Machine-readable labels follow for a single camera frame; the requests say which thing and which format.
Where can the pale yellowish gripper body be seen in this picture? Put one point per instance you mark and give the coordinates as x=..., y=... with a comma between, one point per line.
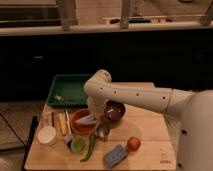
x=96, y=107

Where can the grey blue towel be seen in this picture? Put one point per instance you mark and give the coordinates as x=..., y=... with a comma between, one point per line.
x=87, y=120

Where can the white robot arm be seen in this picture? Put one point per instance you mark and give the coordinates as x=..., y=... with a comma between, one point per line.
x=194, y=109

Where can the dark purple bowl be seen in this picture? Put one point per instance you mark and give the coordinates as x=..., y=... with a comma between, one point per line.
x=114, y=111

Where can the orange red bowl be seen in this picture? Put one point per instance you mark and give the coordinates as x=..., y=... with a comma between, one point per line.
x=81, y=129

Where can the small metal cup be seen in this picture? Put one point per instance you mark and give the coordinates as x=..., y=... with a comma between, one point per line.
x=103, y=131

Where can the green plastic tray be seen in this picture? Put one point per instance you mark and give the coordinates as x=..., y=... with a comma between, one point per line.
x=71, y=88

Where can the green chili pepper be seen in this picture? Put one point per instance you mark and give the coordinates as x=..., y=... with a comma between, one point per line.
x=92, y=142

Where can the small metal object in tray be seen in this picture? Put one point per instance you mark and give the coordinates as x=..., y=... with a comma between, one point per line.
x=59, y=98

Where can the yellow corn cob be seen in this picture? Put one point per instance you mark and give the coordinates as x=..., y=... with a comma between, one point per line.
x=62, y=122

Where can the small green cup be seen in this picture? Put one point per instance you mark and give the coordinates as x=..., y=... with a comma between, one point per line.
x=78, y=145

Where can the blue sponge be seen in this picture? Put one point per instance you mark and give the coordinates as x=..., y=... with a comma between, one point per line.
x=115, y=156

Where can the orange fruit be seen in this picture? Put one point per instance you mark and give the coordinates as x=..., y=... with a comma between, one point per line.
x=133, y=144

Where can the white round container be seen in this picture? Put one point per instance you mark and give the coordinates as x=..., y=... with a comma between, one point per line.
x=47, y=135

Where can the white handled brush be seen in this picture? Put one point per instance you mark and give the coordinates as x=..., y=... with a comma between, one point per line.
x=69, y=135

